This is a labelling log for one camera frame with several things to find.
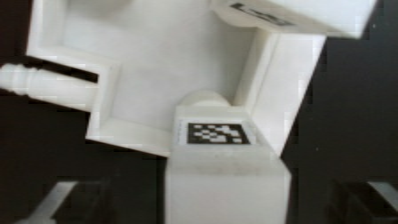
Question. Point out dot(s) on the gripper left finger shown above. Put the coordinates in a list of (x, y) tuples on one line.
[(75, 204)]

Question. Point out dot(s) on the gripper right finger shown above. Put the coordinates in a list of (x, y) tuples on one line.
[(362, 203)]

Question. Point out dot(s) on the white chair leg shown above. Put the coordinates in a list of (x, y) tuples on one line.
[(226, 176), (325, 17)]

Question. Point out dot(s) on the white chair seat part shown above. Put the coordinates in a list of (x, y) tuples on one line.
[(201, 76)]

